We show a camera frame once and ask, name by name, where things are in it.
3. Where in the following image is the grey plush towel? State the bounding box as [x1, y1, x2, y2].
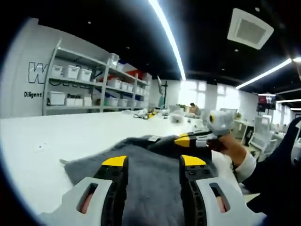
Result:
[60, 134, 220, 226]

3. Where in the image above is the person's right hand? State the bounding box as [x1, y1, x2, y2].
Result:
[210, 135, 248, 166]

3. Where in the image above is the clear plastic container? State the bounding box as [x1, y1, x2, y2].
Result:
[169, 112, 184, 124]

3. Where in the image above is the white office chair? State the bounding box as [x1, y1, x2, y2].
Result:
[248, 115, 278, 153]

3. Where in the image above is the pile of yellow black tools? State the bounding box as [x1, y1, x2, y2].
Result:
[133, 109, 158, 121]

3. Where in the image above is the black floor stand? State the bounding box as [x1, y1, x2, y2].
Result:
[157, 74, 169, 110]

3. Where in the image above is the person's dark clothed body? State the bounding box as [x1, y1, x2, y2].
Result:
[244, 193, 301, 226]

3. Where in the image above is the ceiling air vent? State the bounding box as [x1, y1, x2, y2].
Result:
[227, 8, 275, 50]

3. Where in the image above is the long ceiling light strip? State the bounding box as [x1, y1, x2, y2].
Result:
[147, 0, 188, 81]

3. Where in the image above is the grey metal shelf rack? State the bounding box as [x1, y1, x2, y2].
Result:
[42, 39, 151, 116]

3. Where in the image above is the row of white storage bins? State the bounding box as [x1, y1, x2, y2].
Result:
[47, 53, 151, 108]

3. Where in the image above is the wall mounted screen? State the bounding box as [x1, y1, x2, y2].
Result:
[257, 94, 277, 113]

